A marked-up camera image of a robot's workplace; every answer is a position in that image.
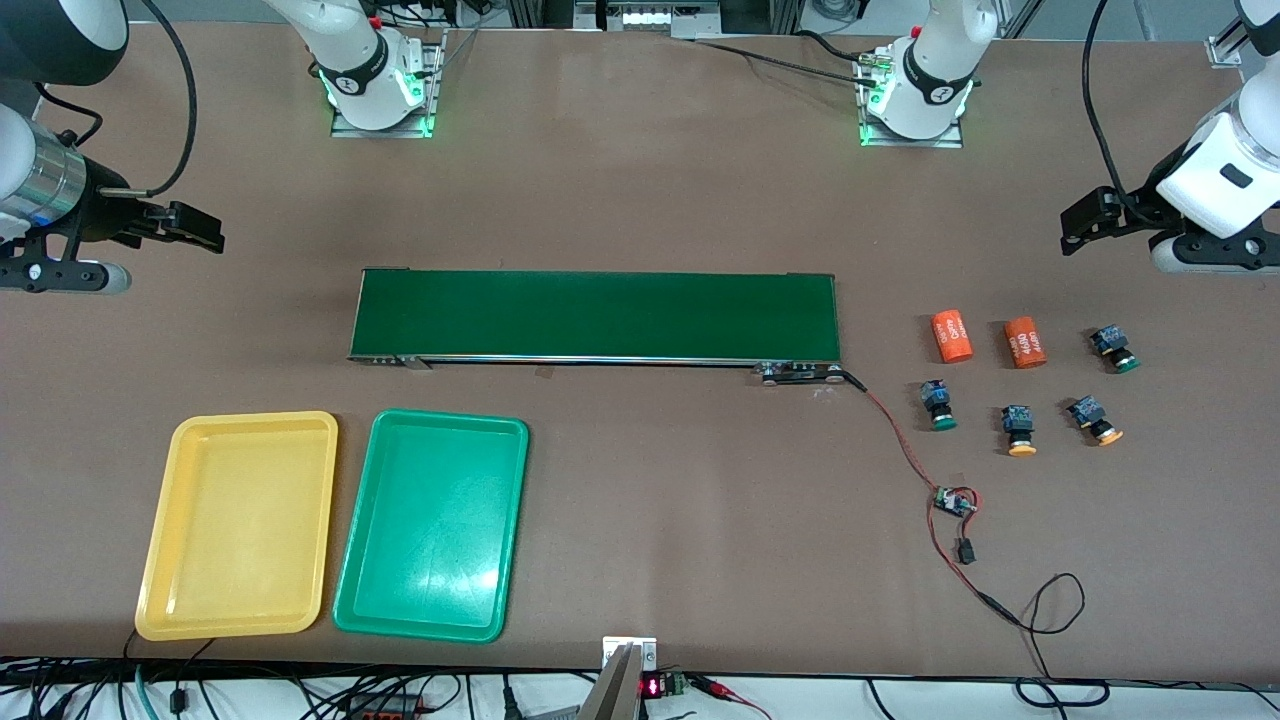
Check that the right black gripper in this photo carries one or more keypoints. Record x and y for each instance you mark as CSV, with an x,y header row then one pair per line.
x,y
103,211

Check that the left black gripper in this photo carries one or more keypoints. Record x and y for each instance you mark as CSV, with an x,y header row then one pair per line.
x,y
1139,207

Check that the green push button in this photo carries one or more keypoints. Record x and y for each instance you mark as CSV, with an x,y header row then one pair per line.
x,y
938,403
1113,346

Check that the orange cylinder white print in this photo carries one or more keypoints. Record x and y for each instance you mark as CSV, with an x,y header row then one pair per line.
x,y
1025,342
953,337

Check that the yellow push button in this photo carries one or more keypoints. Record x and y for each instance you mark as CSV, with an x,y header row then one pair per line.
x,y
1092,416
1020,428

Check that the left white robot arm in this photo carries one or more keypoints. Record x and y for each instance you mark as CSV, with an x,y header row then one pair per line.
x,y
940,70

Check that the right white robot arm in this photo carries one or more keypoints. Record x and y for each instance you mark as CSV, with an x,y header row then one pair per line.
x,y
355,60

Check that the yellow plastic tray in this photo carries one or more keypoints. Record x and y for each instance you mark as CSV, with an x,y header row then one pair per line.
x,y
235,525

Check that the small black circuit board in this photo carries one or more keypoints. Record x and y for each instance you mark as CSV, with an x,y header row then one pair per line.
x,y
953,501

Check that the black conveyor motor drive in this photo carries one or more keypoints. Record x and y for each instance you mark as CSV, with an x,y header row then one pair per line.
x,y
800,373

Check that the green plastic tray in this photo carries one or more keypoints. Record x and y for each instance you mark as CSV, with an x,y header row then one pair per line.
x,y
430,525

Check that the green conveyor belt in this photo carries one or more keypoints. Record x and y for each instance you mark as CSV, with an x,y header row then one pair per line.
x,y
600,315

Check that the lit control box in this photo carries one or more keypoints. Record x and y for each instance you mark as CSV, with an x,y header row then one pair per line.
x,y
640,18

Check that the black power strip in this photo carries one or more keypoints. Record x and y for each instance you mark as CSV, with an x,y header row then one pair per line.
x,y
385,712

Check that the red clip lead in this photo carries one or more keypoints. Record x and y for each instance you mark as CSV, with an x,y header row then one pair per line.
x,y
715,686

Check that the grey metal pole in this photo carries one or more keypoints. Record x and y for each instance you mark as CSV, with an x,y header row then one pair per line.
x,y
612,695

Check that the red digit display module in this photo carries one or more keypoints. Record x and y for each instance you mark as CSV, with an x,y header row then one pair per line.
x,y
652,687

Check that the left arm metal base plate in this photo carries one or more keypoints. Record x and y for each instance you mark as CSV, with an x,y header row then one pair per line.
x,y
915,143

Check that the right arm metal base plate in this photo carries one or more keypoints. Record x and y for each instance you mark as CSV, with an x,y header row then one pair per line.
x,y
380,132

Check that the aluminium frame profile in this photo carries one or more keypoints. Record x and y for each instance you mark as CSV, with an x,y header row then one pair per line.
x,y
1225,50

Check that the black inline switch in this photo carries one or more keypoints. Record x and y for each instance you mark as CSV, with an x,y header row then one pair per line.
x,y
965,551

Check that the small metal bracket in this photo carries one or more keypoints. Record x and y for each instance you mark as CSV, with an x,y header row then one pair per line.
x,y
612,648

